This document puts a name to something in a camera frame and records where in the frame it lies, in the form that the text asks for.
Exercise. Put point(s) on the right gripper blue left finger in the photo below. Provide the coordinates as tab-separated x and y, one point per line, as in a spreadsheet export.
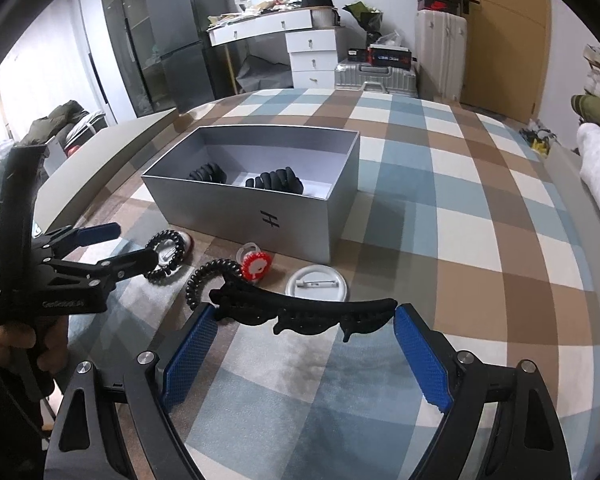
182	354

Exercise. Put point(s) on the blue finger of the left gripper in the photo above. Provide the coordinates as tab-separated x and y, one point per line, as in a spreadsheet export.
121	267
67	239

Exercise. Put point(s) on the white desk with drawers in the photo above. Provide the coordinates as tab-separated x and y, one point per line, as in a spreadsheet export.
314	41

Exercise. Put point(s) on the green rolled blanket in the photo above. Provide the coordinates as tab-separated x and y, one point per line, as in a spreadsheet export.
587	107

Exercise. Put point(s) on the black claw clip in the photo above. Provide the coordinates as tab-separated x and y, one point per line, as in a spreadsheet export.
281	180
209	172

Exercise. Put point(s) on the black claw clip left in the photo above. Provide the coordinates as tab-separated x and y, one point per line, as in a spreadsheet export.
209	172

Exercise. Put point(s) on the black claw clip right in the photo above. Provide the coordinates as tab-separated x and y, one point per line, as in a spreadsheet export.
281	180

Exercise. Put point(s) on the red white plastic trinket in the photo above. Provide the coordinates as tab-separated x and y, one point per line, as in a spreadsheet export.
254	262

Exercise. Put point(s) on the black red box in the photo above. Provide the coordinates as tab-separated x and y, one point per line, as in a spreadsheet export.
381	55

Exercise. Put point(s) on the white round pin badge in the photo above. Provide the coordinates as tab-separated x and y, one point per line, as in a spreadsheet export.
318	283

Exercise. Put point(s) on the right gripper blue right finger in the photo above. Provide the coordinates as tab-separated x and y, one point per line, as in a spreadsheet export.
429	372

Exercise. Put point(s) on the beige bed frame edge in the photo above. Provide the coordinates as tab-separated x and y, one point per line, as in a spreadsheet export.
74	185

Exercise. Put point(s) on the black banana hair clip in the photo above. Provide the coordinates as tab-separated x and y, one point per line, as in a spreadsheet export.
248	305

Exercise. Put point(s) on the wooden door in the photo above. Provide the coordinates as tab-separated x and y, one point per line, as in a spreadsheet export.
507	55

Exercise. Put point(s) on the black refrigerator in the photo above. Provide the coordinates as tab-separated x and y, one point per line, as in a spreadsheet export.
196	73

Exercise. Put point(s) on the long black hair clip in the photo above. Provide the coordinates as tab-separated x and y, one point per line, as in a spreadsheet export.
20	186

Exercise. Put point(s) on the white upright suitcase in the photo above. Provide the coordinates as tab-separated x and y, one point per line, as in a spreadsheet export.
440	48

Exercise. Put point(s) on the silver suitcase lying flat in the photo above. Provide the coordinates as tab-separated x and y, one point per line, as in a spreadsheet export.
365	77

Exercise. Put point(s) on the left hand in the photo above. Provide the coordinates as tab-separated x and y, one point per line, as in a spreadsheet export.
53	359

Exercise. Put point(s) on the grey cardboard box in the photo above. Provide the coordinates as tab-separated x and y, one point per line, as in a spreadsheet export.
306	226

